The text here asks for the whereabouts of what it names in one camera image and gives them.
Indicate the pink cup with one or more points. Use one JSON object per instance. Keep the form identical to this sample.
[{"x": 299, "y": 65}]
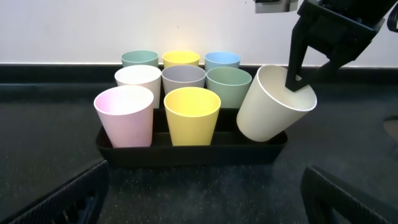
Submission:
[{"x": 124, "y": 124}]

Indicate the cream cup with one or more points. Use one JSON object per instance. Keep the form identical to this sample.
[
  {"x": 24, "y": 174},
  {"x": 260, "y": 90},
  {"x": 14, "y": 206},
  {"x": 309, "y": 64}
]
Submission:
[{"x": 267, "y": 115}]

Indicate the yellow cup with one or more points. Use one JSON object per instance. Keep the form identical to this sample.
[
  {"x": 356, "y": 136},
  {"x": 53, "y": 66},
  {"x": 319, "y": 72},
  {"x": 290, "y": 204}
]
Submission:
[
  {"x": 180, "y": 58},
  {"x": 191, "y": 124}
]

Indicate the white cup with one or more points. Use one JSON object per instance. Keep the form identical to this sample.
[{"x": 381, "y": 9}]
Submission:
[{"x": 138, "y": 76}]

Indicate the black tray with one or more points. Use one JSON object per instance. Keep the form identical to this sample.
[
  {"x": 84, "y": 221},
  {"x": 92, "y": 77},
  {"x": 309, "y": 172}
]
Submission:
[{"x": 186, "y": 155}]

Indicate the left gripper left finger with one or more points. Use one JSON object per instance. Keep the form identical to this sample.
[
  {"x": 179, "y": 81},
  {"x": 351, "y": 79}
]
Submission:
[{"x": 62, "y": 202}]

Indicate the steel sink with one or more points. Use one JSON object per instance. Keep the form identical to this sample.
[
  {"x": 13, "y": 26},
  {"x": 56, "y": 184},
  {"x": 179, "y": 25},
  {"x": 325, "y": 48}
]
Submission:
[{"x": 392, "y": 127}]

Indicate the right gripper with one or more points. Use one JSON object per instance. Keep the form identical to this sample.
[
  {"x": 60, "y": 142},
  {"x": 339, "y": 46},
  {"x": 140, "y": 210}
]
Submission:
[{"x": 342, "y": 28}]

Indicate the blue cup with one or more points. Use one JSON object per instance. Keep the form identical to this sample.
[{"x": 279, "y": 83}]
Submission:
[{"x": 221, "y": 59}]

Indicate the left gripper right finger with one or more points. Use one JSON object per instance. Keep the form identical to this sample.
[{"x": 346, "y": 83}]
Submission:
[{"x": 335, "y": 202}]

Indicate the grey cup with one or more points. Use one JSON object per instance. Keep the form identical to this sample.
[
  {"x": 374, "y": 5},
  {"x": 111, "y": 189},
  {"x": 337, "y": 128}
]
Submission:
[{"x": 183, "y": 76}]

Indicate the green cup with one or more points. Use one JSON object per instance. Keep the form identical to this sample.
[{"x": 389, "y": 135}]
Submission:
[
  {"x": 140, "y": 57},
  {"x": 228, "y": 84}
]

